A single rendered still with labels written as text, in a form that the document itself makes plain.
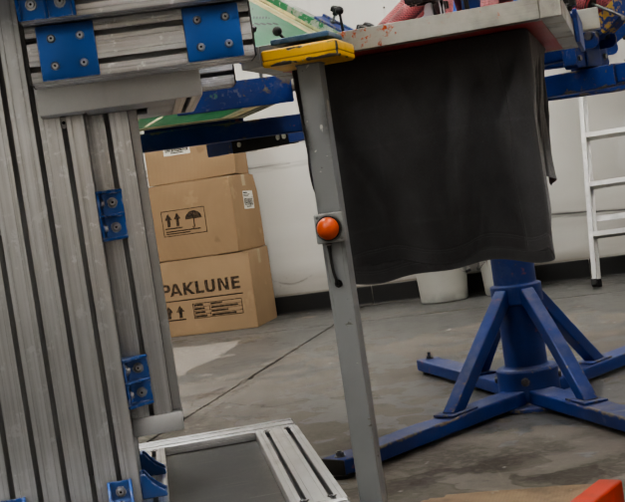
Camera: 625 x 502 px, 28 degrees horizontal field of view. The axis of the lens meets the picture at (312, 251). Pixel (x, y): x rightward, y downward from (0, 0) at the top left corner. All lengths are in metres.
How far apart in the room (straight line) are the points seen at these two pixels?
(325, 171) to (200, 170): 4.83
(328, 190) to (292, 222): 5.13
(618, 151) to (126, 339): 4.99
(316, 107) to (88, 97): 0.38
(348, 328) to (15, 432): 0.59
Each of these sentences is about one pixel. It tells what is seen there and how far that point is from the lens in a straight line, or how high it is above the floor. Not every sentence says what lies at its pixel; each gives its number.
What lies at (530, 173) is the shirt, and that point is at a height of 0.69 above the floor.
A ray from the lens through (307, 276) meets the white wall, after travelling 7.21.
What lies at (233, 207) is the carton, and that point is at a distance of 6.80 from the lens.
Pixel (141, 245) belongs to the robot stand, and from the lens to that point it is 2.21.
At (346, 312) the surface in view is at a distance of 2.09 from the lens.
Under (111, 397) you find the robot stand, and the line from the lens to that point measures 2.18.
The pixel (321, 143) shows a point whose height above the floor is 0.79.
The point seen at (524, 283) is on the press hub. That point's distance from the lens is 3.65.
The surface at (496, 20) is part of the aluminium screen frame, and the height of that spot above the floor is 0.96.
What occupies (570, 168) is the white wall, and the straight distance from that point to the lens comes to 6.95.
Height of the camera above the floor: 0.73
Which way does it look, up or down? 3 degrees down
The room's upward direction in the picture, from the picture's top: 8 degrees counter-clockwise
